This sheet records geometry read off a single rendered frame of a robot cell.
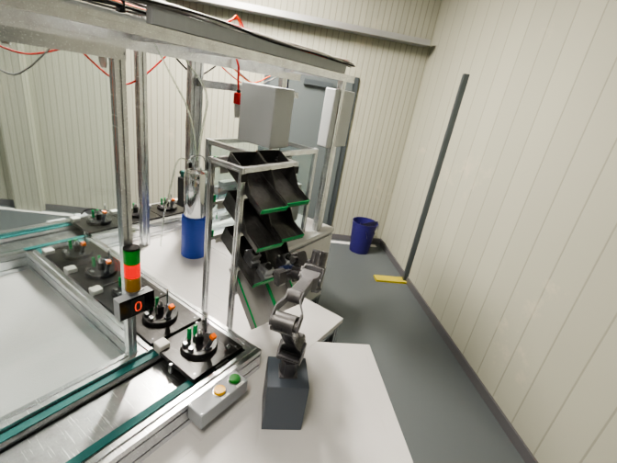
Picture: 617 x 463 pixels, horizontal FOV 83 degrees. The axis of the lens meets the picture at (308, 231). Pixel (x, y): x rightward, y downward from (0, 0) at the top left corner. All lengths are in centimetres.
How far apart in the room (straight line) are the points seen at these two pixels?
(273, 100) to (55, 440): 192
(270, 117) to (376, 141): 268
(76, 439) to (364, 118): 425
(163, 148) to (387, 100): 289
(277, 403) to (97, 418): 57
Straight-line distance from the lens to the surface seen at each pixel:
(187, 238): 228
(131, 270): 126
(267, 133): 237
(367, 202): 502
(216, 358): 146
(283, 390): 126
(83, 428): 140
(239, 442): 137
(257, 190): 141
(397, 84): 485
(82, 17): 152
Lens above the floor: 197
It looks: 22 degrees down
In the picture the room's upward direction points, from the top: 10 degrees clockwise
